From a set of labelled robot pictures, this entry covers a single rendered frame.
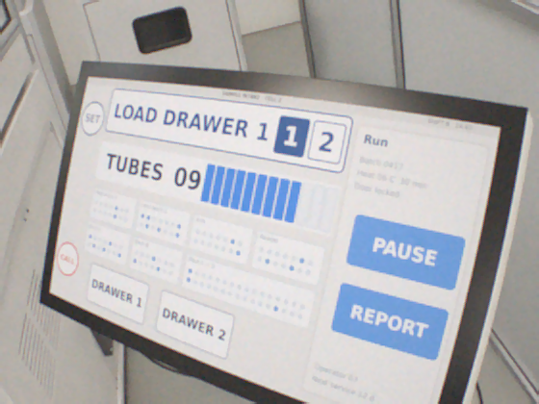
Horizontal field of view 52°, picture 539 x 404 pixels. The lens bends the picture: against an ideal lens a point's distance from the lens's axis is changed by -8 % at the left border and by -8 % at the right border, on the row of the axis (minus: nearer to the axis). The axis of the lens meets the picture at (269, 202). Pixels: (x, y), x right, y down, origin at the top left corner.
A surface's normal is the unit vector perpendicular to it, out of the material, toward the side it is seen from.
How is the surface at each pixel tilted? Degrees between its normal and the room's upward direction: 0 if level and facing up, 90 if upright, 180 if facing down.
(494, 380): 0
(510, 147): 50
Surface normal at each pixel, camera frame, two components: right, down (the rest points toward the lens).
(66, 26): 0.26, 0.54
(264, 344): -0.50, -0.07
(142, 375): -0.17, -0.79
